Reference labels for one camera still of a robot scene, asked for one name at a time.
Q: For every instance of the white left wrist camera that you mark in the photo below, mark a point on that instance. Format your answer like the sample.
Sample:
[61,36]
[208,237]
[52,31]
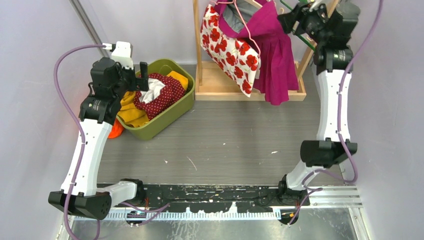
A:
[122,54]

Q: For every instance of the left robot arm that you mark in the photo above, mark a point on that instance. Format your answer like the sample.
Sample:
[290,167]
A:
[79,194]

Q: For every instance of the wooden hanger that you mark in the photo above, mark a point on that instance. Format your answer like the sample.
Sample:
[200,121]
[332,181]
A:
[254,3]

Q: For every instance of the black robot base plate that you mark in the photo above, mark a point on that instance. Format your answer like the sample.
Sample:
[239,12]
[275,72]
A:
[219,198]

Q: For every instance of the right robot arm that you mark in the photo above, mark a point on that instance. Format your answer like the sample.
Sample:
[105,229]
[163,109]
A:
[333,59]

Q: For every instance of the pink wire hanger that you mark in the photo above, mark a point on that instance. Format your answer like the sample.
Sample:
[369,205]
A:
[237,14]

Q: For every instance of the aluminium rail frame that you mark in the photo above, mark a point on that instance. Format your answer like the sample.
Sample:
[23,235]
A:
[333,213]

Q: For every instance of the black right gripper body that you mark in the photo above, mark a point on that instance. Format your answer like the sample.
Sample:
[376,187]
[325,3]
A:
[308,22]

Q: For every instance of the orange object behind bin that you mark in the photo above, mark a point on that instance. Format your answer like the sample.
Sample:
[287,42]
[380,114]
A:
[115,129]

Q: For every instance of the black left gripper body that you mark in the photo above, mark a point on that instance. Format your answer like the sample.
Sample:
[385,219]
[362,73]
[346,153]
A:
[129,82]

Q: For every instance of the magenta dress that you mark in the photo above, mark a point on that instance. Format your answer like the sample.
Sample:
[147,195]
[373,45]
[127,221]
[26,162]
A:
[277,73]

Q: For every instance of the yellow pleated skirt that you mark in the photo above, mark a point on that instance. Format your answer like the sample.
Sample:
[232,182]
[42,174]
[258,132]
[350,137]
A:
[130,115]

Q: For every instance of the wooden clothes rack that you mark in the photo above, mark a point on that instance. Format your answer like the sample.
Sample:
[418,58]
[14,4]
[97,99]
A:
[212,84]

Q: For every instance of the white red poppy garment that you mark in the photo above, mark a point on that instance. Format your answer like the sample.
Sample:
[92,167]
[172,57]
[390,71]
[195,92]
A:
[234,56]

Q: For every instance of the dark red polka-dot skirt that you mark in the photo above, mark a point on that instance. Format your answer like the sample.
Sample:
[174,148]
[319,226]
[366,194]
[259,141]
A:
[163,91]

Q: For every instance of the cream plastic hanger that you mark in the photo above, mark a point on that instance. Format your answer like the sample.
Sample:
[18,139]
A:
[314,4]

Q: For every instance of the green plastic bin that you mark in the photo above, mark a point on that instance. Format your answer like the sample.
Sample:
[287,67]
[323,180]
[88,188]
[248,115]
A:
[146,132]

